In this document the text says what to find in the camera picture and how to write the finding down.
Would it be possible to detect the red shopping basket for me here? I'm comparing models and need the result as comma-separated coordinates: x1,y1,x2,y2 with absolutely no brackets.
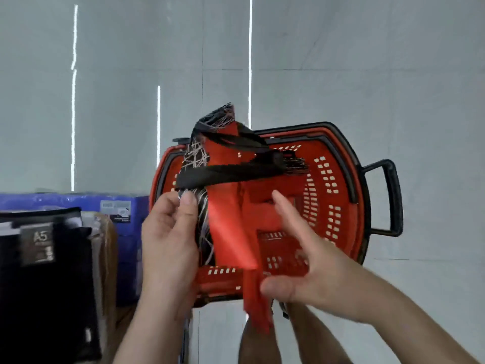
149,122,404,308

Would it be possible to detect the person's right leg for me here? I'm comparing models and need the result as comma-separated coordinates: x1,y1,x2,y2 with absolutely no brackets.
284,301,353,364

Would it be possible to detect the person's left hand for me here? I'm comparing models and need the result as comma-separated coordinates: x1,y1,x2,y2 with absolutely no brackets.
141,190,200,317

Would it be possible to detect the person's left leg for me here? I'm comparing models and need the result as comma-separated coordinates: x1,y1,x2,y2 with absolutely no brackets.
238,303,283,364

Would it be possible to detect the person's leg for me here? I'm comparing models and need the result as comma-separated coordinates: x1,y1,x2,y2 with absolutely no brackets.
284,301,353,364
238,303,283,364

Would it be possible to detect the brown kraft wrapped pack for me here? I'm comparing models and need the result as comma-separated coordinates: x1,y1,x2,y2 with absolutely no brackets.
83,212,121,353

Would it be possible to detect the person's right hand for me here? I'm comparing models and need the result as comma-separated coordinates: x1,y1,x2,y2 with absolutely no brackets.
259,190,389,325

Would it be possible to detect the black A5 notebook pack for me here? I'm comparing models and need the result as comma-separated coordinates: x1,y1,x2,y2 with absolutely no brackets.
0,208,104,363

